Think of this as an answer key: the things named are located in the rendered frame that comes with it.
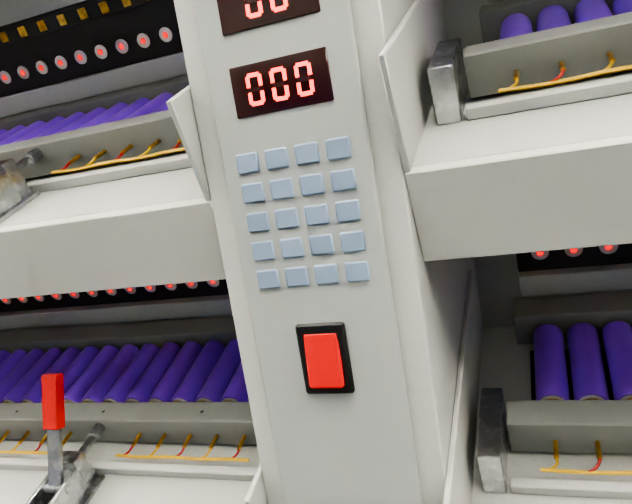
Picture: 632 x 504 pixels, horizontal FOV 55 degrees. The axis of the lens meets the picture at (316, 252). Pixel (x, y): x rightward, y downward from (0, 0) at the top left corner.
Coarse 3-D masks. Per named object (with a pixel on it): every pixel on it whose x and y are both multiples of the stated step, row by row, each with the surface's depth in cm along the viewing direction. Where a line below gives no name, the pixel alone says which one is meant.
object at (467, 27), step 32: (0, 0) 55; (32, 0) 54; (64, 0) 53; (448, 0) 42; (480, 0) 42; (448, 32) 43; (480, 32) 42; (512, 256) 44; (480, 288) 46; (512, 288) 45; (160, 320) 56; (512, 320) 45
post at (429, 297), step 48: (192, 0) 27; (384, 0) 25; (192, 48) 28; (192, 96) 28; (384, 96) 25; (384, 144) 26; (384, 192) 26; (240, 288) 30; (432, 288) 29; (240, 336) 30; (432, 336) 28; (432, 384) 27; (432, 432) 28; (432, 480) 28
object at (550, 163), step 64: (512, 0) 38; (576, 0) 36; (384, 64) 23; (448, 64) 28; (512, 64) 29; (576, 64) 29; (448, 128) 29; (512, 128) 27; (576, 128) 25; (448, 192) 26; (512, 192) 25; (576, 192) 24; (448, 256) 27
